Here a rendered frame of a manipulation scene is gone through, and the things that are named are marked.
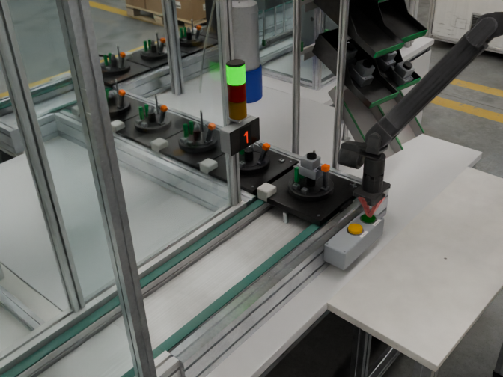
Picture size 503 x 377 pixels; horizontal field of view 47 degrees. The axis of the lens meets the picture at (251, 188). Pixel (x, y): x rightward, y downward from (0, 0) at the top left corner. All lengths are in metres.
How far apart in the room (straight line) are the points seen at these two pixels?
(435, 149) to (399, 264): 0.72
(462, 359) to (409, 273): 1.05
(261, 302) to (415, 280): 0.46
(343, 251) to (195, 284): 0.41
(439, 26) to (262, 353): 4.95
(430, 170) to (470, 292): 0.64
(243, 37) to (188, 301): 1.37
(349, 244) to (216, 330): 0.47
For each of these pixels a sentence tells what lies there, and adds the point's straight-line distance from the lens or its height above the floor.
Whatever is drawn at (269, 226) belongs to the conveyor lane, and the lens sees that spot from 1.73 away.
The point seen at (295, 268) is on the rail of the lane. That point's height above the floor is 0.96.
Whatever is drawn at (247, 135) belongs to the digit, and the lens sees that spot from 1.61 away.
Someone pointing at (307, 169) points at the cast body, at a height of 1.05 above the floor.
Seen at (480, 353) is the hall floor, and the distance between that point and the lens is 2.73.
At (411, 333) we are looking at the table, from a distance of 1.53.
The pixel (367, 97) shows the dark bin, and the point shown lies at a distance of 1.85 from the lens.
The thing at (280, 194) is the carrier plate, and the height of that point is 0.97.
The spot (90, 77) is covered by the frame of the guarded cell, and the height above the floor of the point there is 1.66.
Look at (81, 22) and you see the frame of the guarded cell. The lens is 0.81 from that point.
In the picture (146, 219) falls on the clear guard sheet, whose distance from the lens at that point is 1.51.
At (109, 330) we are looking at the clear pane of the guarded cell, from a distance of 1.06.
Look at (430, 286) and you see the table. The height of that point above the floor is 0.86.
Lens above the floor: 1.95
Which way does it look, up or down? 33 degrees down
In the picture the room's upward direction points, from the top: 2 degrees counter-clockwise
